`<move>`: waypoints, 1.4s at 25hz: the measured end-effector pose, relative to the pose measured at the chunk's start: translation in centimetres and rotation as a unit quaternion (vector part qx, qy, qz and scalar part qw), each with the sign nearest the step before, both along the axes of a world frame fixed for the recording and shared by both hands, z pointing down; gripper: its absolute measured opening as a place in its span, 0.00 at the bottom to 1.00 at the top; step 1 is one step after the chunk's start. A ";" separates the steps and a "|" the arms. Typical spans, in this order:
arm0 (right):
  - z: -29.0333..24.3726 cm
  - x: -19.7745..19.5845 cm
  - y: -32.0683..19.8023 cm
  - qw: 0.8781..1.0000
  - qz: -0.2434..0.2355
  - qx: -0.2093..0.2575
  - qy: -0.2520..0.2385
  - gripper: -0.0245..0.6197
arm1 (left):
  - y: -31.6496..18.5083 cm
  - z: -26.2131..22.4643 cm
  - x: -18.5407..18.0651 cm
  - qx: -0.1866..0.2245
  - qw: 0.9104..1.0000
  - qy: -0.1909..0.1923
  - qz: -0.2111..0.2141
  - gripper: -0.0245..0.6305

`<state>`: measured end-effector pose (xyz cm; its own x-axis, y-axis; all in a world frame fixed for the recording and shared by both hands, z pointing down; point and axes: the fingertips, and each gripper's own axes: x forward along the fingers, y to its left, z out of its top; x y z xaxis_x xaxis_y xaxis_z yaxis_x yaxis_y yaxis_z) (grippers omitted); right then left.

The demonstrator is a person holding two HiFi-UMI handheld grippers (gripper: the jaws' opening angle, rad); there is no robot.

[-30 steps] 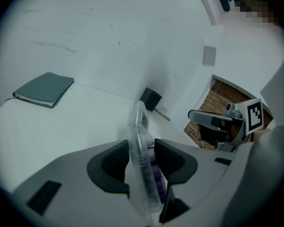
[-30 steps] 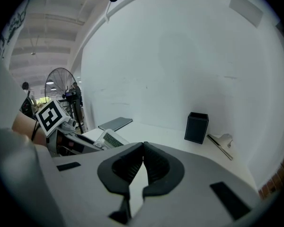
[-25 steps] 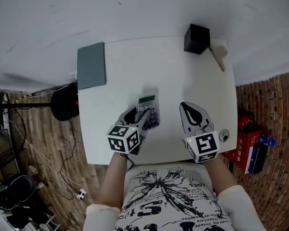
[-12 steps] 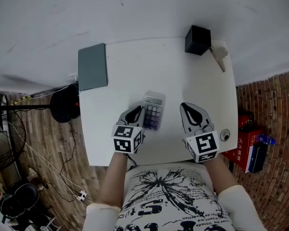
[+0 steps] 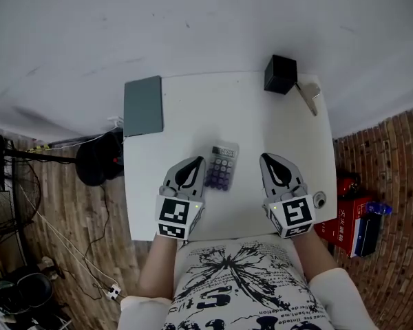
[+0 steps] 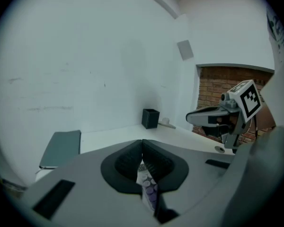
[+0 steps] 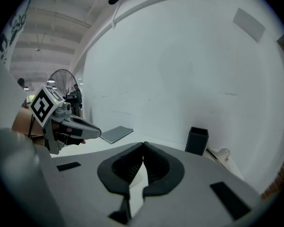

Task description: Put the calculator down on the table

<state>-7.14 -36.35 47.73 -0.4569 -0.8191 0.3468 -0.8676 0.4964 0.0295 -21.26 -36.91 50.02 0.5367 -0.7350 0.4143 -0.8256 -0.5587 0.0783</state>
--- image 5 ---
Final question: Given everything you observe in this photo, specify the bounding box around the person's right hand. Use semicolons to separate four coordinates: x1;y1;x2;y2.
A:
278;184;309;201

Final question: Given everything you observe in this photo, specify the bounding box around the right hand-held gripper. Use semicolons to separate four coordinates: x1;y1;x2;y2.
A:
260;152;317;239

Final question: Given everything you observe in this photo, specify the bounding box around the grey calculator with purple keys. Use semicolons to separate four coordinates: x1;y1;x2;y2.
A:
204;142;240;192

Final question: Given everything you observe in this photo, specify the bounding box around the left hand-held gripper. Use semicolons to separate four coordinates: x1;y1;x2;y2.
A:
154;155;207;241

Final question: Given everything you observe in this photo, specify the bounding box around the grey notebook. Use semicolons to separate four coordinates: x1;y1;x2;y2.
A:
123;75;165;138

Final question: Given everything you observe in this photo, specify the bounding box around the white cable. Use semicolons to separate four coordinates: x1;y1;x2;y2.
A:
20;184;114;288

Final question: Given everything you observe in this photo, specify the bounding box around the blue-capped plastic bottle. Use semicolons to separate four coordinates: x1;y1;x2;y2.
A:
364;201;393;216

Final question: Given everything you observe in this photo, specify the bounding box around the grey cable grommet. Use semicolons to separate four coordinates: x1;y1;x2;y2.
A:
312;190;328;208

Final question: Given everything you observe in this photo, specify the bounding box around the white printed shirt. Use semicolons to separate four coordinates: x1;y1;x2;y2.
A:
116;235;379;330

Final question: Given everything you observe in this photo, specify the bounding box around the black chair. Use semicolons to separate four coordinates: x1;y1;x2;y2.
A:
0;272;54;318

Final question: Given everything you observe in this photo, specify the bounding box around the black floor fan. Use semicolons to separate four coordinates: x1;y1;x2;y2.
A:
0;125;125;237

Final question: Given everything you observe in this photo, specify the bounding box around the person's left forearm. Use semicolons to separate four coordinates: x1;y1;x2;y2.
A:
138;234;178;300

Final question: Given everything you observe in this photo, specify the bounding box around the red box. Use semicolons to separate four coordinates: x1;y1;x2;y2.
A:
315;196;372;257

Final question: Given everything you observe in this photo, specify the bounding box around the white table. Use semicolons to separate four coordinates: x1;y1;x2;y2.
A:
123;70;338;243

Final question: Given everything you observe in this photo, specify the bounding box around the black flat box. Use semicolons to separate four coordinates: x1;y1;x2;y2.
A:
359;213;383;257

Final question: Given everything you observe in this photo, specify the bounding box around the grey stapler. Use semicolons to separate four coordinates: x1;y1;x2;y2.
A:
295;82;321;117

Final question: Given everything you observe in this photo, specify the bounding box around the black pen holder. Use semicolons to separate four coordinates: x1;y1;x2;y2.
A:
264;54;299;96

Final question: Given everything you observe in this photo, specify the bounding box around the person's right forearm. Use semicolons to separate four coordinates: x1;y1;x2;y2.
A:
290;230;335;283

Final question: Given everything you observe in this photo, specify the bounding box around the person's left hand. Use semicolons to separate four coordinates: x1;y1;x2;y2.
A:
159;185;190;201

